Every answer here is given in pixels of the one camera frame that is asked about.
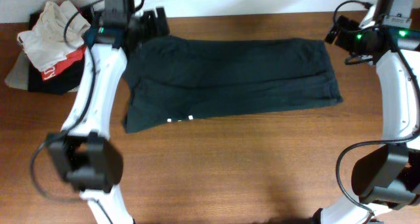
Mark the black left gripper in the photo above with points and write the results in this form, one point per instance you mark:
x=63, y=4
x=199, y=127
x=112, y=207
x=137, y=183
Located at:
x=154, y=30

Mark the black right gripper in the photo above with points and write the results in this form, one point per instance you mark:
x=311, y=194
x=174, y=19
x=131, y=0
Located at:
x=349, y=27

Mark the black Nike t-shirt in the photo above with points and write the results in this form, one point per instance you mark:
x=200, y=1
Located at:
x=172, y=79

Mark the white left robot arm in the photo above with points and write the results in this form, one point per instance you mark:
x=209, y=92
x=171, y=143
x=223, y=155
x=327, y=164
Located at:
x=82, y=152

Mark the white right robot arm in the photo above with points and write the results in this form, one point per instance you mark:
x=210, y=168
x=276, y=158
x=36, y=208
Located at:
x=387, y=179

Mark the red folded garment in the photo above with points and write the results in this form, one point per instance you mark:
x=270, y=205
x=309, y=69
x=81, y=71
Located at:
x=61, y=66

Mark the white crumpled garment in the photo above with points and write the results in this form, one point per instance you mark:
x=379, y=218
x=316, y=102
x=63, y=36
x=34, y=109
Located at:
x=57, y=33

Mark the black folded garment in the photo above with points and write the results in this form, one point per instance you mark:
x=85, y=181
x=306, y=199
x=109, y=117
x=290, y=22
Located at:
x=66, y=81

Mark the grey-green folded garment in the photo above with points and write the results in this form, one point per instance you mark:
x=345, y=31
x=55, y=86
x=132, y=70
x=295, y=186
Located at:
x=18, y=77

